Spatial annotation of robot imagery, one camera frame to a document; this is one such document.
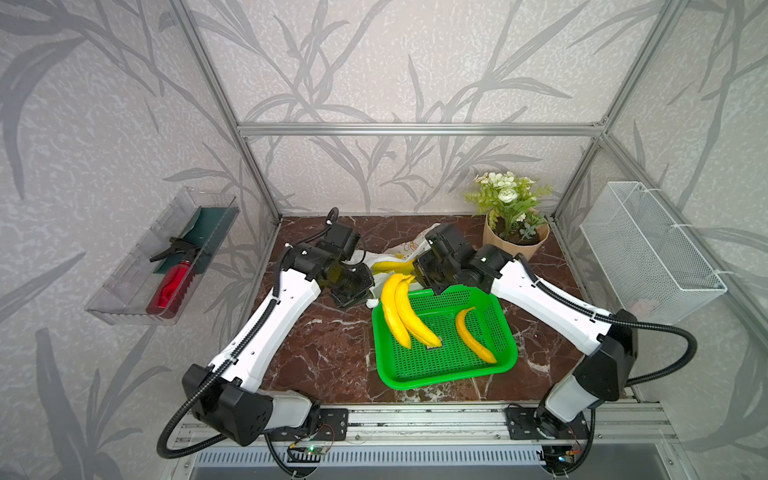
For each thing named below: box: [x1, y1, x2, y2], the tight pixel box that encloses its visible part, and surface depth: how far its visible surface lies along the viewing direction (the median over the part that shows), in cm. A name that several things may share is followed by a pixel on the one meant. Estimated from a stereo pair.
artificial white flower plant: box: [464, 171, 553, 242], surface depth 89 cm
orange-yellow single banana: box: [456, 307, 497, 364], surface depth 87 cm
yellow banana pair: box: [381, 273, 442, 349], surface depth 71 cm
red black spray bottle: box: [146, 237, 201, 319], surface depth 61 cm
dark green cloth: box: [154, 206, 239, 274], surface depth 69 cm
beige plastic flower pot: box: [483, 208, 550, 261], surface depth 97 cm
